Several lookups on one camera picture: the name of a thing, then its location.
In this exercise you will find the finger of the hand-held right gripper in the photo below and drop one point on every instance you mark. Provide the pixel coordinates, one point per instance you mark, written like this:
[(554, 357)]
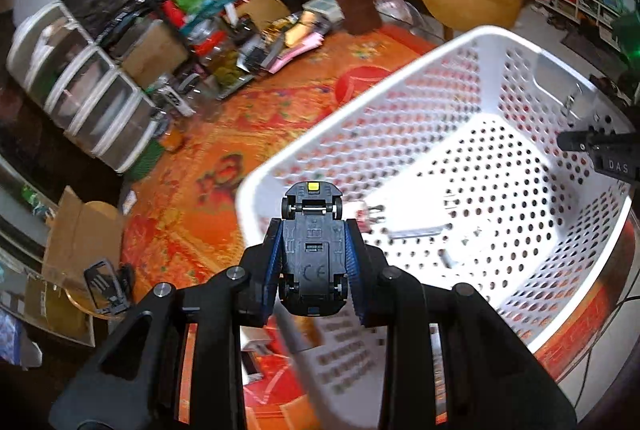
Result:
[(577, 140)]

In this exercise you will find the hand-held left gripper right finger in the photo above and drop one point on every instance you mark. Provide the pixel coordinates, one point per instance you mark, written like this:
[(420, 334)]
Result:
[(356, 260)]

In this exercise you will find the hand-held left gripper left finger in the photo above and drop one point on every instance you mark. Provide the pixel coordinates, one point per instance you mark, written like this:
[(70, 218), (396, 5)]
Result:
[(276, 260)]

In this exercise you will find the black toy car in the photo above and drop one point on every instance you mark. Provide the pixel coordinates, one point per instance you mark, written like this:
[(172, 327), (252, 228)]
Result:
[(312, 255)]

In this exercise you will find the large white charger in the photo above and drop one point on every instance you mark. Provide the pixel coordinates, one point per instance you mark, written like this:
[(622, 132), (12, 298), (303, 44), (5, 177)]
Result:
[(417, 220)]

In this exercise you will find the small white charger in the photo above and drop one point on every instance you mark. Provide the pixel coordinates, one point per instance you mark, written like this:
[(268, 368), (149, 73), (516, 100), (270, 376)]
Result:
[(460, 256), (255, 340)]

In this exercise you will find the white perforated plastic basket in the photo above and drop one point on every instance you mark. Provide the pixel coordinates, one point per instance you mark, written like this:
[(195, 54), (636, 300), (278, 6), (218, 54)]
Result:
[(450, 110)]

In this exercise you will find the red patterned tablecloth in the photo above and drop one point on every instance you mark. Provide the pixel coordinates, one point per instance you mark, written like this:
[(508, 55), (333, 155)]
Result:
[(200, 210)]

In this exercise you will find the dark door mat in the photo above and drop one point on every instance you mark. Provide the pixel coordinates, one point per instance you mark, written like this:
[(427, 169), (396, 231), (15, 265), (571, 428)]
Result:
[(592, 48)]

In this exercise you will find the small orange jar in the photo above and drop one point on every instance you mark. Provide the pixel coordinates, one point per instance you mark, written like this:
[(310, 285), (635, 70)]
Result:
[(175, 140)]

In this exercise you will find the green round mat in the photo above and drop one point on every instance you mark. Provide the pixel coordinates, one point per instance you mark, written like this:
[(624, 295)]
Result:
[(145, 160)]

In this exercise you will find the black phone stand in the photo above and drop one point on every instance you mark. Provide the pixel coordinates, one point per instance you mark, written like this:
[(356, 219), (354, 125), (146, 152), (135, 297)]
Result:
[(107, 287)]

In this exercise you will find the flattened cardboard box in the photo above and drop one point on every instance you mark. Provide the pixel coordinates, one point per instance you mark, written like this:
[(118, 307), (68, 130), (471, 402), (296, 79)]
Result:
[(80, 230)]

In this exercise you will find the glass jar of pickles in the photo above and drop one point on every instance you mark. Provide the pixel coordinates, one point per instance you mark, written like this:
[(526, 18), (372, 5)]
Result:
[(225, 63)]

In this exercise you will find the pink paper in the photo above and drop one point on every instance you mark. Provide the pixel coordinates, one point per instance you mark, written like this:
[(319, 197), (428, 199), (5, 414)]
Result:
[(297, 53)]

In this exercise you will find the brown cardboard box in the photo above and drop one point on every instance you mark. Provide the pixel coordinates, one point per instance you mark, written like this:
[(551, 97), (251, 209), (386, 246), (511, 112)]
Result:
[(155, 50)]

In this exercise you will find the black mirrored cabinet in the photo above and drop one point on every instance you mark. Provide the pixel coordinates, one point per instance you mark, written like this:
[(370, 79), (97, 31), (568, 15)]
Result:
[(30, 235)]

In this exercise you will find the white stacked drawer unit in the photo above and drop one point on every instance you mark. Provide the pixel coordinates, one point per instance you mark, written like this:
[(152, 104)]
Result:
[(85, 85)]

